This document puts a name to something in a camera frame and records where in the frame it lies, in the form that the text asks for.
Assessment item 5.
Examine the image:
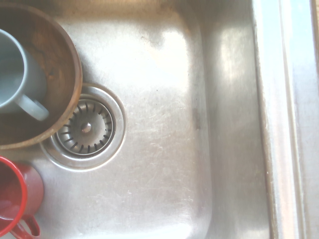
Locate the stainless steel sink basin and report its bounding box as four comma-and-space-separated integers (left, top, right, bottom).
0, 0, 319, 239

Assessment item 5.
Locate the red ceramic mug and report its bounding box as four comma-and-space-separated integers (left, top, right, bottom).
0, 156, 45, 239

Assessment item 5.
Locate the brown wooden bowl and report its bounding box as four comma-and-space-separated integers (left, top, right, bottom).
0, 2, 83, 150

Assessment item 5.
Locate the metal sink drain strainer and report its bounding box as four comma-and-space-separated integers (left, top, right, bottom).
39, 83, 126, 172

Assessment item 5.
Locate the grey ceramic mug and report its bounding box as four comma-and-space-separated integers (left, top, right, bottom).
0, 28, 50, 121

